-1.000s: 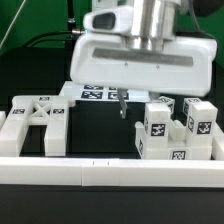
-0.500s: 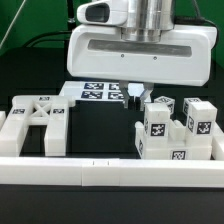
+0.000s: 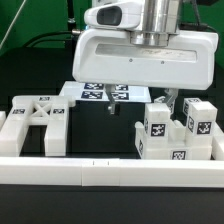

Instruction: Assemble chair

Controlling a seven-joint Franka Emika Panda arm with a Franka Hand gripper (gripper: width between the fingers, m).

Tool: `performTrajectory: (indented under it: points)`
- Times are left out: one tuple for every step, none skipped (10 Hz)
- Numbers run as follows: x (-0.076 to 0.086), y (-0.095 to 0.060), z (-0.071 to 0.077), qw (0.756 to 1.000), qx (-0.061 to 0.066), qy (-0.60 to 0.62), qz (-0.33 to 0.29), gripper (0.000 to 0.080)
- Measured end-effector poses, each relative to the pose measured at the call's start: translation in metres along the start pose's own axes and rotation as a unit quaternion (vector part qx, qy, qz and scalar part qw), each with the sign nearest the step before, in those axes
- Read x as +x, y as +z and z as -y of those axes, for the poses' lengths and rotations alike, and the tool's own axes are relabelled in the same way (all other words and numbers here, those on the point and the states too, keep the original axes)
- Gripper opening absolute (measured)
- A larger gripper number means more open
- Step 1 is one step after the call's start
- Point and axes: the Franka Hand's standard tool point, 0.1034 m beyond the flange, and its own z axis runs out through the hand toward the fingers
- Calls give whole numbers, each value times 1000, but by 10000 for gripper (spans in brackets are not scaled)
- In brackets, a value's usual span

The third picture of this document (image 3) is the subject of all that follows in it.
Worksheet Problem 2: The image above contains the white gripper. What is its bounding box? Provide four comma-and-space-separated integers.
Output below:
72, 0, 218, 115

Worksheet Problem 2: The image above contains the white chair seat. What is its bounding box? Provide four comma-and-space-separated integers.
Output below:
135, 120, 212, 160

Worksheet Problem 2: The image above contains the white chair back frame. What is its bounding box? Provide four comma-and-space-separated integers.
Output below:
0, 95, 76, 157

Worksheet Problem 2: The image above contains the white tagged cube left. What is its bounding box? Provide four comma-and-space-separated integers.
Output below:
154, 96, 174, 111

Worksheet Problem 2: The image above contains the white tagged cube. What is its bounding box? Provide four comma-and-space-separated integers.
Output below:
183, 98, 200, 116
154, 96, 174, 111

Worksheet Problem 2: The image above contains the white tagged cube right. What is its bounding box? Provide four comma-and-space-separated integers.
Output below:
183, 98, 200, 116

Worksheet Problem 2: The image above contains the black vertical pole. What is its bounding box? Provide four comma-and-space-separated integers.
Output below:
66, 0, 76, 30

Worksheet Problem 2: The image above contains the white marker base plate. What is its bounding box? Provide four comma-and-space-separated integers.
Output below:
60, 81, 151, 103

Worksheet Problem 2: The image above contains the black cable with connector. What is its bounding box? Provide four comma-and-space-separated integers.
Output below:
23, 28, 83, 48

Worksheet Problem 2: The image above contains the white U-shaped obstacle wall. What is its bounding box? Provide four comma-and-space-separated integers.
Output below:
0, 111, 224, 187

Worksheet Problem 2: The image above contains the thin white cable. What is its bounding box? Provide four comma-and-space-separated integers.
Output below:
0, 0, 28, 51

